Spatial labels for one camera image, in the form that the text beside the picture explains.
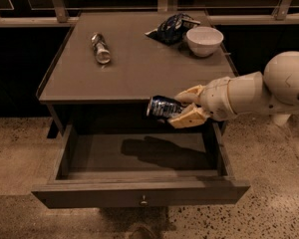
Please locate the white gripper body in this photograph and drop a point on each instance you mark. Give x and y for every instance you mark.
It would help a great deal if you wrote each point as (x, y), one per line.
(214, 98)

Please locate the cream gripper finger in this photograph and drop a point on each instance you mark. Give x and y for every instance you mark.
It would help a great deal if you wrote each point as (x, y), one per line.
(191, 95)
(191, 116)

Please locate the blue pepsi can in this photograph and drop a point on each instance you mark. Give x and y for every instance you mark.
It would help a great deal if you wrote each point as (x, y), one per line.
(161, 107)

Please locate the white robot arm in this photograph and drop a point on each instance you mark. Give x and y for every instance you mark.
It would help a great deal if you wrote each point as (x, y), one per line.
(275, 91)

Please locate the open top drawer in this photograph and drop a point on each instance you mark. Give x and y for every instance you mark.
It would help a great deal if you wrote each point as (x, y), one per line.
(110, 167)

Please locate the metal drawer knob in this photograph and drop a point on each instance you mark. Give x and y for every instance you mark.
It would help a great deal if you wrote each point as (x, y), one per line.
(144, 201)

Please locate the silver slim can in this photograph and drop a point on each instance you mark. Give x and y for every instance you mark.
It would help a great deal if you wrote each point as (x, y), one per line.
(100, 48)

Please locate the white bowl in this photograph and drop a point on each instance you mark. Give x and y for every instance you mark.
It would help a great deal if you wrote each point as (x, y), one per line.
(203, 41)

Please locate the blue chip bag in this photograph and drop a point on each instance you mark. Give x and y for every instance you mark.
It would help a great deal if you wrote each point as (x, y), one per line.
(171, 30)

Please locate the grey cabinet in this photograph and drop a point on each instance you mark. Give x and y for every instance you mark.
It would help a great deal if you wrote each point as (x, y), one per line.
(140, 67)

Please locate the metal railing frame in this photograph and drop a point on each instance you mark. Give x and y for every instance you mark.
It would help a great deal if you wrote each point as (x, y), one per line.
(30, 13)

